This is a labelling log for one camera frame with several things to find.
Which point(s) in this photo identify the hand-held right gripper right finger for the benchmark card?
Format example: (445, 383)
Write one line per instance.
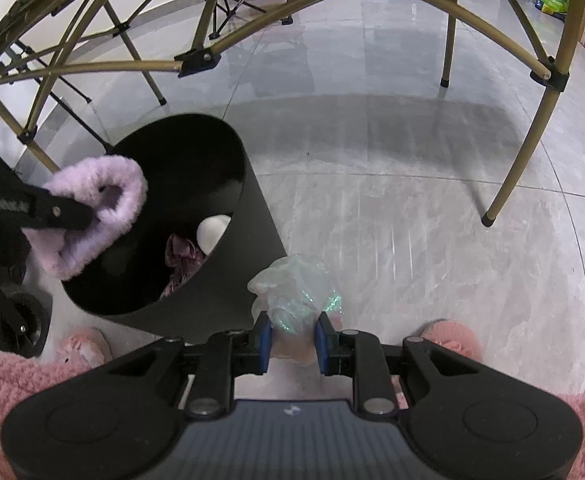
(322, 347)

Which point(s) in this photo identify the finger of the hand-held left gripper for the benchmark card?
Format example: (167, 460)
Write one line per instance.
(62, 212)

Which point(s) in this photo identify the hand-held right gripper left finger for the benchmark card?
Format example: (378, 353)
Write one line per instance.
(265, 347)

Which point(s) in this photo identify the clear plastic bag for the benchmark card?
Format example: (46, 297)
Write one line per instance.
(292, 290)

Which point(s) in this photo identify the purple fluffy headband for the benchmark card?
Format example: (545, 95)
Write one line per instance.
(122, 185)

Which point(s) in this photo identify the black round trash bin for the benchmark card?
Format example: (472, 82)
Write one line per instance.
(252, 240)

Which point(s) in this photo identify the mauve cloth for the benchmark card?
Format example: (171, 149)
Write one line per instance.
(182, 260)

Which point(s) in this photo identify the white round foam roll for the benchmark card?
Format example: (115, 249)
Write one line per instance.
(212, 232)

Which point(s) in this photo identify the black tripod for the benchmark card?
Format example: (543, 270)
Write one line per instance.
(85, 96)

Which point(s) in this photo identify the pink fleece garment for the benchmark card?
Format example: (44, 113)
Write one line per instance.
(2, 400)

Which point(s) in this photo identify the tan slatted folding table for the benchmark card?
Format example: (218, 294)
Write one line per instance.
(197, 62)

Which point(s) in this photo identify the black folding chair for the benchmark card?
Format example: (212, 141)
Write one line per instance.
(287, 20)

